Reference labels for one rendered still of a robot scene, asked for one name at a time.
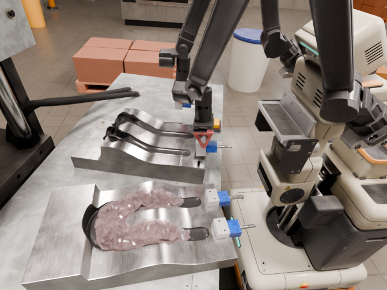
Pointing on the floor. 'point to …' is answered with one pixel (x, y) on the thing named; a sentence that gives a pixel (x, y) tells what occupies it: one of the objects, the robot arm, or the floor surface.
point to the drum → (34, 13)
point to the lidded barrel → (247, 61)
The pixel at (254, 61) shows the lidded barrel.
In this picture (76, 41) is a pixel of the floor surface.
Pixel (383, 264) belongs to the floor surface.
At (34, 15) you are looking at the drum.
